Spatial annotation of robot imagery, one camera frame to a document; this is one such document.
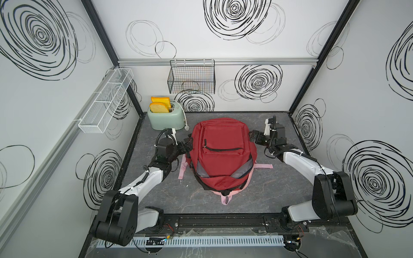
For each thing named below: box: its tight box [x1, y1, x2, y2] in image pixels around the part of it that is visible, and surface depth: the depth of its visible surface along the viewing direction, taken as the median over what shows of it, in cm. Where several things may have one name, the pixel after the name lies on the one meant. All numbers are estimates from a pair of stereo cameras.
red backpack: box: [185, 117, 258, 196], surface depth 86 cm
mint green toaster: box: [147, 102, 185, 131], surface depth 104 cm
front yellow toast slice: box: [149, 102, 170, 113], surface depth 99 cm
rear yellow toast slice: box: [150, 96, 172, 109], surface depth 98 cm
